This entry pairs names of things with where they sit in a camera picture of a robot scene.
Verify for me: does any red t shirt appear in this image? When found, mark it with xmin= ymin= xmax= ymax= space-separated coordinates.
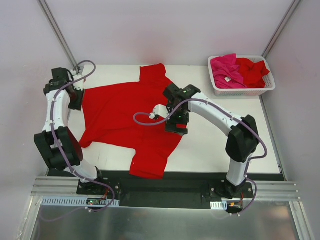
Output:
xmin=79 ymin=63 xmax=182 ymax=179
xmin=236 ymin=58 xmax=270 ymax=89

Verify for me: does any white perforated plastic basket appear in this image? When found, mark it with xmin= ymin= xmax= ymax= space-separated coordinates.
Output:
xmin=207 ymin=54 xmax=276 ymax=97

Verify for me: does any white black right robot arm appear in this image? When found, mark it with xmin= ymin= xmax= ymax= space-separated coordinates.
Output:
xmin=163 ymin=83 xmax=259 ymax=199

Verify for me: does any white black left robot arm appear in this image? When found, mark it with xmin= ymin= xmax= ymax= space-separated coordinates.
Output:
xmin=34 ymin=67 xmax=107 ymax=195

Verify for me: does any pink t shirt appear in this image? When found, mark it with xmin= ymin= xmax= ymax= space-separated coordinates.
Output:
xmin=209 ymin=53 xmax=248 ymax=89

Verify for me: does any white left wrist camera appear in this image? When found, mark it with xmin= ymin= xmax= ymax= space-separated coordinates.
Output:
xmin=70 ymin=70 xmax=86 ymax=90

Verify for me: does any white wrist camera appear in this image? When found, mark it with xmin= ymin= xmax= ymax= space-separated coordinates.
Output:
xmin=149 ymin=104 xmax=169 ymax=120
xmin=70 ymin=70 xmax=86 ymax=90

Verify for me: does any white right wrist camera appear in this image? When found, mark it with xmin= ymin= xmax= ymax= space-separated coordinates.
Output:
xmin=149 ymin=104 xmax=169 ymax=120

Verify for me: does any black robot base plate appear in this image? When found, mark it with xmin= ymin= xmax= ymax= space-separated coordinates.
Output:
xmin=76 ymin=170 xmax=254 ymax=209

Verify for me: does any right white cable duct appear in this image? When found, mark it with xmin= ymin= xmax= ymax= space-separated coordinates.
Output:
xmin=210 ymin=201 xmax=228 ymax=211

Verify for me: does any white cable duct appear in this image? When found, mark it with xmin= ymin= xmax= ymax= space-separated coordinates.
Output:
xmin=210 ymin=201 xmax=228 ymax=211
xmin=42 ymin=196 xmax=120 ymax=208

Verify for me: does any left aluminium frame post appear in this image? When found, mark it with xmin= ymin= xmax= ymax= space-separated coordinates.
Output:
xmin=37 ymin=0 xmax=77 ymax=67

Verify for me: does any aluminium frame post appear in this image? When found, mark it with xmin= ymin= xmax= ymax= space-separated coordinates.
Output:
xmin=37 ymin=0 xmax=77 ymax=67
xmin=262 ymin=0 xmax=303 ymax=59

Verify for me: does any left white cable duct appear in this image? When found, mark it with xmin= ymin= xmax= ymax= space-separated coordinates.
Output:
xmin=42 ymin=196 xmax=120 ymax=208

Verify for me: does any right aluminium frame post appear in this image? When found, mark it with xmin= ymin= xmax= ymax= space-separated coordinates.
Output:
xmin=262 ymin=0 xmax=303 ymax=59

